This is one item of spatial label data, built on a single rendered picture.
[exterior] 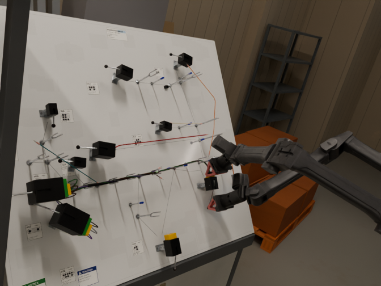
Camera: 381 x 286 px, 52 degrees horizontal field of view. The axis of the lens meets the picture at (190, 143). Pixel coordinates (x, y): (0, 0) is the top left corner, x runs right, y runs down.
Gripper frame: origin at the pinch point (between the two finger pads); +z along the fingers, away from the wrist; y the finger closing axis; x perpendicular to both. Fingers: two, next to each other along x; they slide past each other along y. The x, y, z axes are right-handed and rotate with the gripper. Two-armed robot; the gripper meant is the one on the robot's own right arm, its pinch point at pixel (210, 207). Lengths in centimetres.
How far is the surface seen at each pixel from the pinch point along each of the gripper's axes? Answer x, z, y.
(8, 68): -28, -48, 98
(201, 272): 26.6, 21.3, -4.5
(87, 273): 14, 7, 60
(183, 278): 26.6, 20.8, 7.6
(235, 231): 12.7, 6.0, -18.4
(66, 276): 13, 7, 67
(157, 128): -36.0, -3.8, 22.0
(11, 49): -31, -51, 98
